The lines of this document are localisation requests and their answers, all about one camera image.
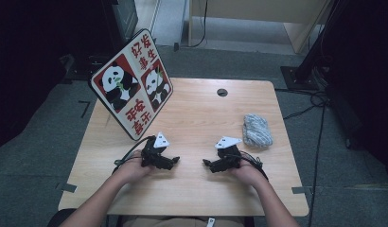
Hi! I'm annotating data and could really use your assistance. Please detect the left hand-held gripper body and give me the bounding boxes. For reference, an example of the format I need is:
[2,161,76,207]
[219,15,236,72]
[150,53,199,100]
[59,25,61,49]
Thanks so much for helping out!
[140,131,171,170]

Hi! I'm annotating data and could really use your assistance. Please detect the hanging black cable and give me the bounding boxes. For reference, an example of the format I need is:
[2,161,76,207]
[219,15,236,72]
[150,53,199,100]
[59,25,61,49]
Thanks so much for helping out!
[187,0,209,49]

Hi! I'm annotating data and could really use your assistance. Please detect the dark curtain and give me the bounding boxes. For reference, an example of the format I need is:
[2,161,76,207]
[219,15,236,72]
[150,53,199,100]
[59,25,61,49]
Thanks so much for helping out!
[321,0,388,187]
[0,0,115,152]

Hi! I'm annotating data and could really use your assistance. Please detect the right hand-held gripper cable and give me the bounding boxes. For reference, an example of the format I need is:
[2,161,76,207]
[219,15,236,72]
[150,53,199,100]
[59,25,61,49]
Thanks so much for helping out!
[238,150,270,182]

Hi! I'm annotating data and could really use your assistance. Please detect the person's left hand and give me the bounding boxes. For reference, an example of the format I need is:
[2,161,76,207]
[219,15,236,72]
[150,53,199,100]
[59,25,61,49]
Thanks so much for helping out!
[117,149,155,187]

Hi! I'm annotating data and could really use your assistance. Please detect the left hand-held gripper cable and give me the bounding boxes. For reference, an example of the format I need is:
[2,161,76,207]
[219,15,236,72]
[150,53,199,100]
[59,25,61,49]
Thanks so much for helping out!
[112,134,157,175]

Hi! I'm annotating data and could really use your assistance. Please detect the person's beige trousers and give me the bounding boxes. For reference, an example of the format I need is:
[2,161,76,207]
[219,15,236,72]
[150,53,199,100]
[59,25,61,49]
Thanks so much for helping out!
[120,215,247,227]

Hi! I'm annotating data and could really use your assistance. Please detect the grey fluffy cloth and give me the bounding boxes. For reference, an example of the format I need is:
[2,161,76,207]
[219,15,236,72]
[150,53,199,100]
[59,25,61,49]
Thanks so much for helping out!
[241,113,274,148]

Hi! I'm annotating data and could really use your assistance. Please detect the dark stand base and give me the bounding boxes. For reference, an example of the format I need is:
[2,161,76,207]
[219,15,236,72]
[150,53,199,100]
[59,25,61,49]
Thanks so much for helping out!
[58,52,105,84]

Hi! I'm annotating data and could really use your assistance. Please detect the looped black floor cable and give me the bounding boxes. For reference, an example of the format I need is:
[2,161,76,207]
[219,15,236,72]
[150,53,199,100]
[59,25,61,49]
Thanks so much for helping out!
[273,88,330,121]

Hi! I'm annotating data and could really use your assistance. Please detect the long black floor cable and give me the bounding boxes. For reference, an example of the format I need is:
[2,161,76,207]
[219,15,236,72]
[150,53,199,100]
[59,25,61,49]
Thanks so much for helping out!
[308,103,327,227]

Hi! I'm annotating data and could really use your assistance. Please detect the panda picture board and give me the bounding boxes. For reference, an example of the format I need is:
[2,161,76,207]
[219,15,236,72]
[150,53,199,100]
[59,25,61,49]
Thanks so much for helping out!
[88,27,175,142]

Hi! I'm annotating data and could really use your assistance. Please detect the dark equipment cabinet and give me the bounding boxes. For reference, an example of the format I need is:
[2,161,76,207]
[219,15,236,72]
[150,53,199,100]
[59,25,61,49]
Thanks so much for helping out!
[101,0,139,55]

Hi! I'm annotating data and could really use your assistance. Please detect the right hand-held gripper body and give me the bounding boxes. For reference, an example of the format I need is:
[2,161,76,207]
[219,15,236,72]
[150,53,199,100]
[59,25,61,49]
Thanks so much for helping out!
[214,135,244,174]

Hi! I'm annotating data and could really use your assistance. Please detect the light wooden furniture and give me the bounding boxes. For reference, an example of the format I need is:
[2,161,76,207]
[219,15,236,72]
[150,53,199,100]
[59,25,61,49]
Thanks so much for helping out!
[186,0,332,55]

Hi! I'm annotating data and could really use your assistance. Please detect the person's right hand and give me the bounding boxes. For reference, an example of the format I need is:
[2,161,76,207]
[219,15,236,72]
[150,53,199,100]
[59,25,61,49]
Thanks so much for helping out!
[229,157,269,189]

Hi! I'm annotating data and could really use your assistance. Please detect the hand-held gripper cable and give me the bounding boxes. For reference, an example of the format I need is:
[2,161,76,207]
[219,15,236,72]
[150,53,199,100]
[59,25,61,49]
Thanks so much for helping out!
[238,150,270,182]
[112,134,157,175]

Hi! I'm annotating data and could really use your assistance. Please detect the black metal stand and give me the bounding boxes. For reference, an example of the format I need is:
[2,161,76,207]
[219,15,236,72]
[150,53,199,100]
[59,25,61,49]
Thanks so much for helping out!
[279,0,346,92]

